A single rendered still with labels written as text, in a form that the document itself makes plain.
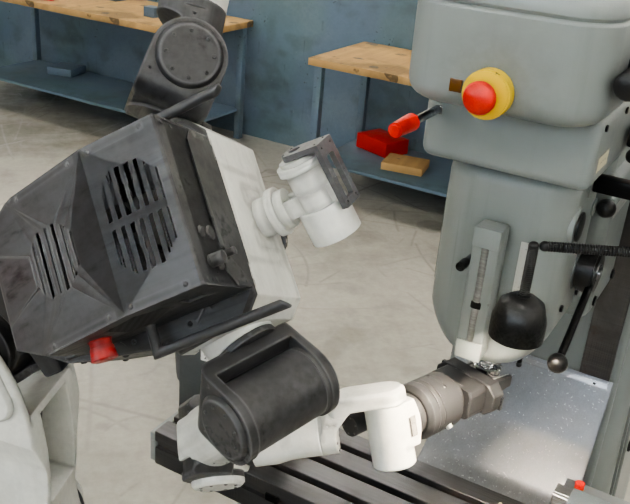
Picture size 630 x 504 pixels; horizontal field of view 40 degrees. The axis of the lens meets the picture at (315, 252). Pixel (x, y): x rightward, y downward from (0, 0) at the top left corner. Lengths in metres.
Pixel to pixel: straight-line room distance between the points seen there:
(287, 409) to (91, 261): 0.28
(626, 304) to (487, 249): 0.57
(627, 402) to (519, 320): 0.80
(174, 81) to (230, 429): 0.42
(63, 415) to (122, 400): 2.16
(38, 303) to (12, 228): 0.10
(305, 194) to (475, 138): 0.27
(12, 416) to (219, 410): 0.36
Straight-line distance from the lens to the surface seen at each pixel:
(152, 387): 3.62
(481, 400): 1.42
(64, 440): 1.42
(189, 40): 1.10
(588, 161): 1.18
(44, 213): 1.05
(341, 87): 6.28
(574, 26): 1.05
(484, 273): 1.26
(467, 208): 1.28
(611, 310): 1.78
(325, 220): 1.06
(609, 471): 1.99
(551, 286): 1.31
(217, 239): 0.97
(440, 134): 1.23
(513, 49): 1.07
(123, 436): 3.36
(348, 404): 1.28
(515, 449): 1.87
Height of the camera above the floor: 2.00
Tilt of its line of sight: 24 degrees down
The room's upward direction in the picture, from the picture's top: 5 degrees clockwise
